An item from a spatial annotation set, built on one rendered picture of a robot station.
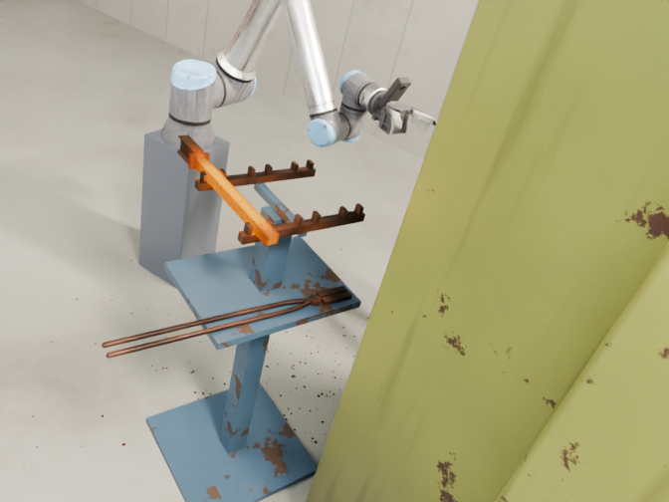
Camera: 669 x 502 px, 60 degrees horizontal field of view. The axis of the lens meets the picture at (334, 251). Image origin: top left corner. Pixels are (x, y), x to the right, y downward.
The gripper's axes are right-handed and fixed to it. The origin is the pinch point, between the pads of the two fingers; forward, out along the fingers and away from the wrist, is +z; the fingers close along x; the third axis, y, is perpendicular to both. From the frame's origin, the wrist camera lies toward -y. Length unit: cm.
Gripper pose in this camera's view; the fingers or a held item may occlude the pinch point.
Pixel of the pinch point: (421, 125)
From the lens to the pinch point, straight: 172.8
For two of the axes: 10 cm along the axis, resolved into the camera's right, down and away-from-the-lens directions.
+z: 5.4, 5.8, -6.2
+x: -8.1, 1.6, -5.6
